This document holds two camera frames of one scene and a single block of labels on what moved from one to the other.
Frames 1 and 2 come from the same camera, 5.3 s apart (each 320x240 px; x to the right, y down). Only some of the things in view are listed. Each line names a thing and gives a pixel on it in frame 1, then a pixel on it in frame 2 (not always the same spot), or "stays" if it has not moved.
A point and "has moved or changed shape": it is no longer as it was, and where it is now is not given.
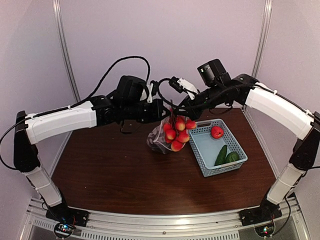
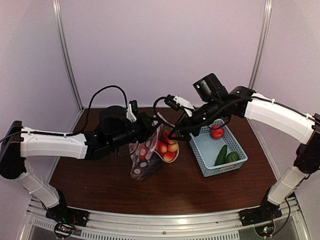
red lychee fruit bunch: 177,130 has moved or changed shape
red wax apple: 217,132 stays
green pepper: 232,156 stays
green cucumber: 221,156 stays
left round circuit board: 63,230 stays
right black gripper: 192,112 → 182,123
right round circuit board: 265,230 stays
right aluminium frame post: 265,26 stays
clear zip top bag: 156,139 has moved or changed shape
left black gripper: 157,115 → 145,120
